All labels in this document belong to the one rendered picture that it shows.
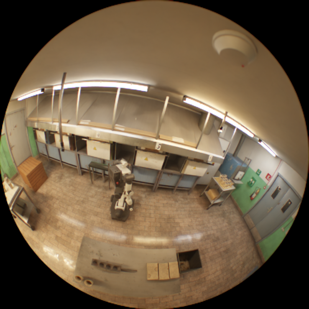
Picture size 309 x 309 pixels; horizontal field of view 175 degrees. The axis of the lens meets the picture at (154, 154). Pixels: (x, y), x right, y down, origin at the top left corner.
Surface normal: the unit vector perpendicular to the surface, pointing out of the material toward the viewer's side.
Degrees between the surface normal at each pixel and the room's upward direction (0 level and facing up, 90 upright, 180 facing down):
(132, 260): 0
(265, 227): 90
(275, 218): 90
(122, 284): 0
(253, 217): 90
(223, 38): 118
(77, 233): 0
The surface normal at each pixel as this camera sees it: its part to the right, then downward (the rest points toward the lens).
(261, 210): -0.97, -0.19
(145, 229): 0.24, -0.86
